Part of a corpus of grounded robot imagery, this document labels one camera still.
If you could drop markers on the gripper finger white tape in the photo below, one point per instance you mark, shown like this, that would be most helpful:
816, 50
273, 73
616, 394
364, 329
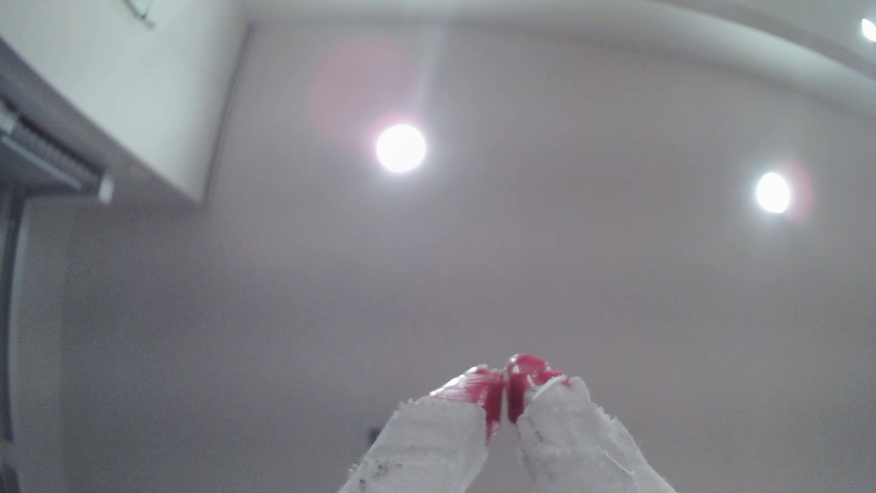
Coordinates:
575, 438
431, 438

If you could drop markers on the round ceiling light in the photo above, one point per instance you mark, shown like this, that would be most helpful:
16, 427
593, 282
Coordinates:
773, 192
870, 29
400, 148

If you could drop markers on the white wall cabinet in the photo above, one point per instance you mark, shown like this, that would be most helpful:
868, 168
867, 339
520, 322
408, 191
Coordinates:
130, 89

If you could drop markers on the grey curtain rail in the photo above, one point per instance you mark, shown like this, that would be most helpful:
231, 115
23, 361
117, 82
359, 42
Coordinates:
41, 157

